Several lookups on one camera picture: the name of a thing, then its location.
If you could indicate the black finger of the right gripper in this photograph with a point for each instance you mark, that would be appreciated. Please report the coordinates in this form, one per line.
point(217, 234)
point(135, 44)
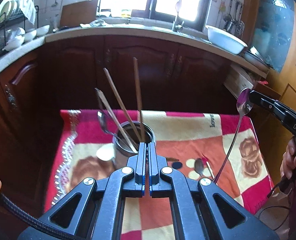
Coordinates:
point(283, 113)

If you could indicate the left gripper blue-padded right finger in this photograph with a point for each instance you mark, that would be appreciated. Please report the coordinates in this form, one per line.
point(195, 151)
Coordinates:
point(157, 186)

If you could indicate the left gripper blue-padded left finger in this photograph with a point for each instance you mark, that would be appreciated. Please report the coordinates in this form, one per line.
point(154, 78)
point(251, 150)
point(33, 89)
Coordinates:
point(135, 186)

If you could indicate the steel utensil holder cup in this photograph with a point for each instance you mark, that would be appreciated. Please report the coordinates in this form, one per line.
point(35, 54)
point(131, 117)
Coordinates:
point(122, 149)

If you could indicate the white plastic spoon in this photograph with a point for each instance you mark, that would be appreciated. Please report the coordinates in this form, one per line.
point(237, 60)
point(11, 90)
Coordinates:
point(106, 152)

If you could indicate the small steel spoon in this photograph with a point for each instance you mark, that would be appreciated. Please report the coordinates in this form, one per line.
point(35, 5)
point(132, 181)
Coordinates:
point(199, 167)

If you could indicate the long-handled steel spoon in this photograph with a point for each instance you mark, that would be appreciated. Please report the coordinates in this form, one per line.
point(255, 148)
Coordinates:
point(243, 106)

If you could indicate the person's right hand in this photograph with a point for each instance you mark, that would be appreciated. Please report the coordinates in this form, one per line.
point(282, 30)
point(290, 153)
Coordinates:
point(288, 164)

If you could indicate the red orange patterned blanket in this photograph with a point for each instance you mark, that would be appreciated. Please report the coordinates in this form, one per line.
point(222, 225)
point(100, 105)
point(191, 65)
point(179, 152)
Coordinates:
point(184, 136)

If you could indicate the open wooden drawer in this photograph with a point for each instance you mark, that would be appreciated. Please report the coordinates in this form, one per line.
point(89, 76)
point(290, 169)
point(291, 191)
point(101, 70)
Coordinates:
point(237, 79)

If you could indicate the white plastic basin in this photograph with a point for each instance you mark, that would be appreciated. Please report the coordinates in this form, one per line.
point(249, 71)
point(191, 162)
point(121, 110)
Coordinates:
point(225, 40)

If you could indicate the chrome sink faucet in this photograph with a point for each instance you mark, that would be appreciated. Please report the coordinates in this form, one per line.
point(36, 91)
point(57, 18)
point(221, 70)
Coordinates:
point(176, 26)

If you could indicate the wooden cutting board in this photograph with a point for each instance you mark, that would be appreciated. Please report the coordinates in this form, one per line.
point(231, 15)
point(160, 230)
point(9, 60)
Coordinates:
point(82, 12)

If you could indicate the white bowl on counter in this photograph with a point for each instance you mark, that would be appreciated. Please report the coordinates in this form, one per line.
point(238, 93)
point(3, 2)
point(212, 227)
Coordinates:
point(41, 31)

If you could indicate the black dish drying rack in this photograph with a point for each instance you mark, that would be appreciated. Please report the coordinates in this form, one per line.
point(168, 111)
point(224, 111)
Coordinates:
point(6, 22)

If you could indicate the white cloth on rack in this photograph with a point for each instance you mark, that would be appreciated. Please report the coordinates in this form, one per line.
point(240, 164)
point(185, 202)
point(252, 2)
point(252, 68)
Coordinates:
point(28, 9)

